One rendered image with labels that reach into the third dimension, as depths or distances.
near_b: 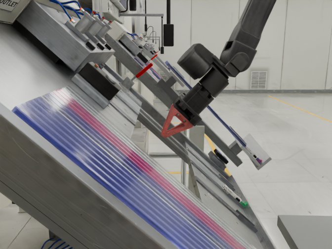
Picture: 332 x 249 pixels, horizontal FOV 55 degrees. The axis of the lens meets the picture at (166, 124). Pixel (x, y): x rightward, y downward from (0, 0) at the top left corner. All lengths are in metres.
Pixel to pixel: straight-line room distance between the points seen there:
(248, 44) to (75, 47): 0.39
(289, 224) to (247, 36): 0.61
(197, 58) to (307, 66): 8.53
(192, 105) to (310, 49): 8.54
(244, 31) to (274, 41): 8.12
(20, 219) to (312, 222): 0.91
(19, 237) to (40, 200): 0.69
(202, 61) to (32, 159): 0.51
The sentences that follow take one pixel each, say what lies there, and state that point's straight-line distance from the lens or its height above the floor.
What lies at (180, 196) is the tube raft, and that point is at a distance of 0.50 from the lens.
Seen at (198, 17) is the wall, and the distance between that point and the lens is 8.47.
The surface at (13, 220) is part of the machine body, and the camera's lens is 1.12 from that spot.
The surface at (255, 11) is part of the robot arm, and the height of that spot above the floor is 1.21.
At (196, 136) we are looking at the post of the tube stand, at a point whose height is 0.79.
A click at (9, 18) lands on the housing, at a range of 0.63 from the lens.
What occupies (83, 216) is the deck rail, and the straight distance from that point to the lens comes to 0.33.
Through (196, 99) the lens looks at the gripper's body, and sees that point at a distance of 0.76.
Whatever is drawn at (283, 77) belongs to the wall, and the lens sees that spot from 9.02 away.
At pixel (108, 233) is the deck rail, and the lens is 0.33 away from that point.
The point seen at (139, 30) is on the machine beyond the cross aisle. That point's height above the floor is 1.42.
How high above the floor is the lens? 1.13
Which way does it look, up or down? 13 degrees down
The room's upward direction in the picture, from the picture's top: straight up
